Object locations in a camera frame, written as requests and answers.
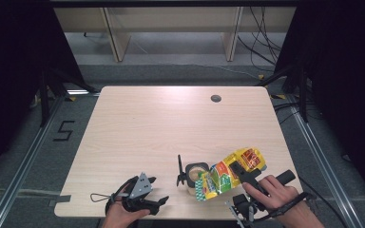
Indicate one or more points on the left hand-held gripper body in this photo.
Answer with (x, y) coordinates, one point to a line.
(142, 186)

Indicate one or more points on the black tripod stand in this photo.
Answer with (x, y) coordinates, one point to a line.
(44, 101)
(303, 95)

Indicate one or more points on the clear jar with black lid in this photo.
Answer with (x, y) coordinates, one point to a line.
(181, 179)

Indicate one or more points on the person's left hand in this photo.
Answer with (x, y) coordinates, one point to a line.
(118, 218)

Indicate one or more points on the beige granules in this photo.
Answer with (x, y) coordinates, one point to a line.
(196, 173)

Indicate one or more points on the yellow printed seasoning bag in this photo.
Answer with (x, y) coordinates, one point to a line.
(221, 180)

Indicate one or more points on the black curtain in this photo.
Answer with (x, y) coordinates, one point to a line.
(12, 63)
(345, 79)

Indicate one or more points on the light wooden shelf unit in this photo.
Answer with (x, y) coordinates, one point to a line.
(171, 19)

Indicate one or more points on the short silver rail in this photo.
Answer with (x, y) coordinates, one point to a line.
(79, 92)

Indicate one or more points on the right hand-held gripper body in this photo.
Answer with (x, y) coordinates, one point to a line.
(244, 205)

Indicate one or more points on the yellow black tape piece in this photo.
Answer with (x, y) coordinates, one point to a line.
(278, 96)

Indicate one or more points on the black frame beam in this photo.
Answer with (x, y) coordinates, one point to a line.
(171, 3)

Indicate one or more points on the person's right hand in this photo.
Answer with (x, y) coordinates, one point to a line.
(275, 194)

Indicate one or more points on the long aluminium floor rail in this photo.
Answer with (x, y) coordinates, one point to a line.
(326, 164)
(22, 171)

